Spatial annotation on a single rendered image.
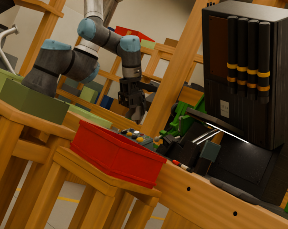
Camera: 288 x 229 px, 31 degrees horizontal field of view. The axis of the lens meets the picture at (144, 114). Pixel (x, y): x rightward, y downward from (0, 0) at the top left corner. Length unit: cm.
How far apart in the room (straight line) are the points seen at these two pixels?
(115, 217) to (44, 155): 93
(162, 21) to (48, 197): 1034
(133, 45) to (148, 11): 983
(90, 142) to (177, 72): 116
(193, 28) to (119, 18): 830
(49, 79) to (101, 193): 64
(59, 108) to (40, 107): 9
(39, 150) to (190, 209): 68
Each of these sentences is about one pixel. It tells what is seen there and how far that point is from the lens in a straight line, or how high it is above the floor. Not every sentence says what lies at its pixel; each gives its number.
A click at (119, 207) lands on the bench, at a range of 297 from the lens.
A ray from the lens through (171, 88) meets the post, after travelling 293.
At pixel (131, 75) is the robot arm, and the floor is 115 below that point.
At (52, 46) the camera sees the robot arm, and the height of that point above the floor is 114.
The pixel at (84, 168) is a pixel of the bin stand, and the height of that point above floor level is 78.
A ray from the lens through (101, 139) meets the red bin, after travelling 183.
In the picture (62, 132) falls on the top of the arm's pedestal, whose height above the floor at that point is 83.
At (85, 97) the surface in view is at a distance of 889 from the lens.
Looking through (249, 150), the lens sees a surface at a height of 107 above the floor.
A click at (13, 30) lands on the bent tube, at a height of 117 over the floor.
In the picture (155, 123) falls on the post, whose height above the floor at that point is 101.
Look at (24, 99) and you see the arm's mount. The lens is 211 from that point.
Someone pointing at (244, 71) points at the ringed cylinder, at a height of 133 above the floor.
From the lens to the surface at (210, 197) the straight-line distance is 183.
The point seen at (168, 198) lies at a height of 78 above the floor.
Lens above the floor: 104
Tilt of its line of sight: level
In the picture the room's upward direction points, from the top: 23 degrees clockwise
